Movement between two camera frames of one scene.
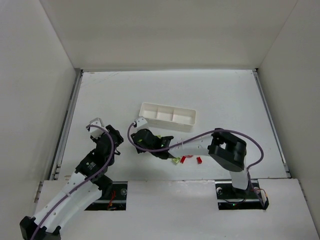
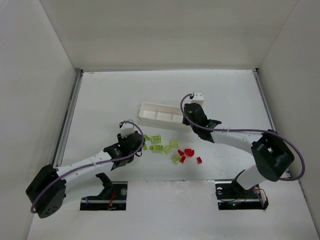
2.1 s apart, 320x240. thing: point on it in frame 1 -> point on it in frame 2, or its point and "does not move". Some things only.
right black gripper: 139,139 -> 191,110
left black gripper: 114,136 -> 136,139
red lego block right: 199,160 does not move
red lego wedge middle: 183,159 does not move
